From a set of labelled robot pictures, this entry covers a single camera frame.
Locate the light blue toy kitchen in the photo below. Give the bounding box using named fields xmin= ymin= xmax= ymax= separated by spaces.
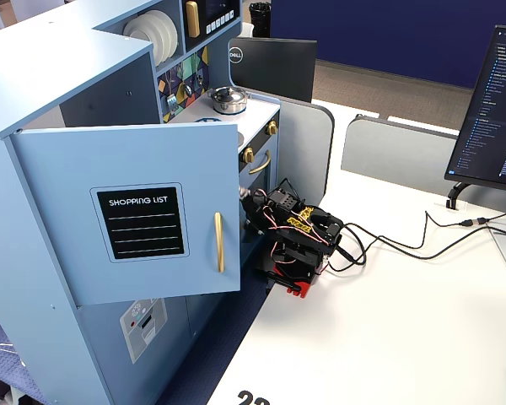
xmin=0 ymin=0 xmax=282 ymax=405

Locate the blue office partition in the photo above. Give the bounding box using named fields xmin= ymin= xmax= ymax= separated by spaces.
xmin=269 ymin=0 xmax=506 ymax=90

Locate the monitor showing code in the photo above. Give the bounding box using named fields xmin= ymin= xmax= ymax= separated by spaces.
xmin=444 ymin=24 xmax=506 ymax=192

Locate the blue shopping list cabinet door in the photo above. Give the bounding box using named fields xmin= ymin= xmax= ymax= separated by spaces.
xmin=9 ymin=121 xmax=243 ymax=307

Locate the gold microwave handle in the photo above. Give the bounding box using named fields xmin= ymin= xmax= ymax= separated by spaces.
xmin=185 ymin=1 xmax=202 ymax=39

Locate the red robot base clamp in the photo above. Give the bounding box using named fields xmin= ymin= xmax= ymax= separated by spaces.
xmin=264 ymin=269 xmax=318 ymax=300

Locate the black trash bin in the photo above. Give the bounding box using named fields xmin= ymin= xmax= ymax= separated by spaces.
xmin=249 ymin=2 xmax=272 ymax=39

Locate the silver toy spatula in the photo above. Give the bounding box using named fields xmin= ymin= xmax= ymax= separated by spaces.
xmin=166 ymin=71 xmax=179 ymax=111

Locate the black cable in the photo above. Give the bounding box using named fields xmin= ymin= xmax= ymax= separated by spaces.
xmin=328 ymin=209 xmax=506 ymax=273
xmin=341 ymin=217 xmax=506 ymax=271

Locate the black Dell monitor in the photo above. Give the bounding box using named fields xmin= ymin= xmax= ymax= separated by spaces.
xmin=228 ymin=36 xmax=318 ymax=105

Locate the gray rounded desk divider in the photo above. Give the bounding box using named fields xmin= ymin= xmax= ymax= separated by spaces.
xmin=340 ymin=114 xmax=506 ymax=217
xmin=273 ymin=93 xmax=336 ymax=204

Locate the gold curved oven handle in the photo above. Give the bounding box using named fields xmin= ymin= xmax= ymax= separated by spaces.
xmin=248 ymin=149 xmax=273 ymax=176

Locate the gold straight door handle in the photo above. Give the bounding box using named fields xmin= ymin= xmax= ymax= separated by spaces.
xmin=213 ymin=211 xmax=226 ymax=275

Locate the white toy plate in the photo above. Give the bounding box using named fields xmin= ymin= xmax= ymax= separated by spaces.
xmin=151 ymin=8 xmax=180 ymax=60
xmin=122 ymin=15 xmax=161 ymax=65
xmin=141 ymin=11 xmax=172 ymax=67

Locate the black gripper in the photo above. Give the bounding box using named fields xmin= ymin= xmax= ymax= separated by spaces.
xmin=237 ymin=185 xmax=275 ymax=237

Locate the silver toy pot with lid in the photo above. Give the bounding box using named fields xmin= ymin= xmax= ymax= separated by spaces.
xmin=207 ymin=85 xmax=250 ymax=116

